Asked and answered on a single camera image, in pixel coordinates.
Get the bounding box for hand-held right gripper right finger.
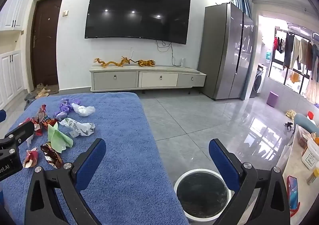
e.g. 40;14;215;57
208;138;291;225

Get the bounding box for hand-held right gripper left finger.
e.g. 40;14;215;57
24;138;107;225

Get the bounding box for red snack packet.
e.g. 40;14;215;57
19;104;59;141

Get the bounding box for white round bin black liner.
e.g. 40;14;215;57
173;168;236;223

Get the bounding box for purple plastic wrapper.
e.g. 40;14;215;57
59;98;83;114
54;110;69;121

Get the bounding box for small red white wrapper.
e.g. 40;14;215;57
23;147;39;168

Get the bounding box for grey slippers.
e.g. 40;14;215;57
24;92;38;110

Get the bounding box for white printed plastic wrapper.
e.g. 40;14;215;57
59;117;96;138

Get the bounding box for brown foil wrapper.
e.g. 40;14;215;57
40;141;65;169

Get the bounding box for light green paper sheet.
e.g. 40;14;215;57
47;123;74;153

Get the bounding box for blue fluffy blanket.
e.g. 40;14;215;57
0;92;190;225

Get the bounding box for white lower cabinet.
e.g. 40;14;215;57
0;49;26;111

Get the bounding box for beige slippers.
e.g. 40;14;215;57
35;83;52;99

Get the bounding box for white plastic bag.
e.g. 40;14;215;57
72;104;96;117

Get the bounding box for phone in red case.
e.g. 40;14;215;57
286;175;299;212

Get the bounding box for purple stool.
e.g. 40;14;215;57
266;91;279;108

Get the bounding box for white plastic basket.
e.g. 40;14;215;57
301;138;319;171

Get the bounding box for front-loading washing machine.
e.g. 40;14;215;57
250;64;266;98

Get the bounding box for dark brown entrance door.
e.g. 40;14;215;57
30;0;65;93

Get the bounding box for teal chair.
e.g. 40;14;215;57
293;113;317;136

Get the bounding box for yellow bottle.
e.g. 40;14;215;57
307;167;319;186

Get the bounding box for golden dragon figurine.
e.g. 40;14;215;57
94;56;134;68

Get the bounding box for grey white television cabinet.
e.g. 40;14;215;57
89;64;207;95

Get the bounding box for grey double-door refrigerator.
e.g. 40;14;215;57
197;2;255;101

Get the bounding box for golden tiger figurine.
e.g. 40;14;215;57
136;59;156;68

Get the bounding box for row of hanging clothes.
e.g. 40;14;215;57
273;32;319;106

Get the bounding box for blue curtain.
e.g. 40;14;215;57
233;0;253;19

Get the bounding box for white upper wall cabinet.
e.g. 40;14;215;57
0;0;33;32

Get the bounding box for black television cables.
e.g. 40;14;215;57
156;39;184;67

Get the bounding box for black wall television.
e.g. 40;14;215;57
84;0;191;45

